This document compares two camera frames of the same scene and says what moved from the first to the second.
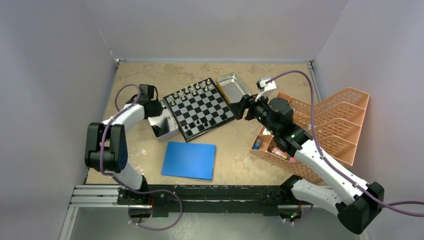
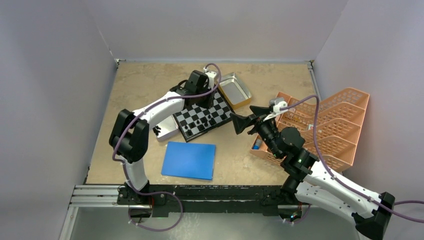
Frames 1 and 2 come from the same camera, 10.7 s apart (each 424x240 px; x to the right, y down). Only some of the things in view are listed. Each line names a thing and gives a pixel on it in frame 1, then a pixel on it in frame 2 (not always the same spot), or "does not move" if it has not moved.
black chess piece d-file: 212,121 does not move
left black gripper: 157,106 -> 208,103
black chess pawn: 192,125 does not move
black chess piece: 224,116 does not move
